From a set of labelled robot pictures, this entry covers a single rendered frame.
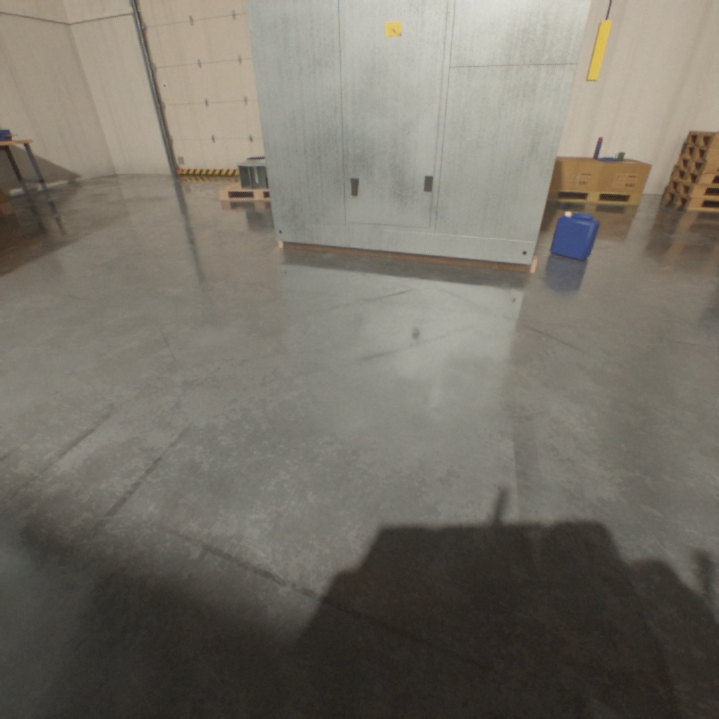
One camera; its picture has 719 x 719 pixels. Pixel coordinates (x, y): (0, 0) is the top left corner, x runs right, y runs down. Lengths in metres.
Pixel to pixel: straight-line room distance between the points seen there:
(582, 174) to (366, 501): 5.51
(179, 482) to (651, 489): 1.53
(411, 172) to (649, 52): 5.07
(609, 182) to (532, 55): 3.69
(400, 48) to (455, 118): 0.52
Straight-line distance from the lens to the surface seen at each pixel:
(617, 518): 1.40
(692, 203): 6.61
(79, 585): 1.32
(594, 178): 6.19
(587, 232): 3.47
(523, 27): 2.81
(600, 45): 3.56
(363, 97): 2.92
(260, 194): 5.87
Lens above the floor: 1.00
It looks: 34 degrees down
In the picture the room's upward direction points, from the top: 1 degrees counter-clockwise
